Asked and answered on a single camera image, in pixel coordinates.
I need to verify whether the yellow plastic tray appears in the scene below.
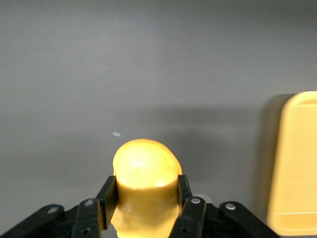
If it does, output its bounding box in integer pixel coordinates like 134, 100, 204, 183
266, 91, 317, 237

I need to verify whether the dark grey table mat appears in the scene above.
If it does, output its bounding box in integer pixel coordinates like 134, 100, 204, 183
0, 0, 317, 238

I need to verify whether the yellow potato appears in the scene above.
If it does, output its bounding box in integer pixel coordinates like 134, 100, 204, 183
110, 138, 183, 238

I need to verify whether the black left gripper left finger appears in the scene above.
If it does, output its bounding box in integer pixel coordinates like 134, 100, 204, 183
0, 175, 118, 238

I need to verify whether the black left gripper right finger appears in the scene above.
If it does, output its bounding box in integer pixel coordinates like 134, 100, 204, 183
170, 174, 282, 238

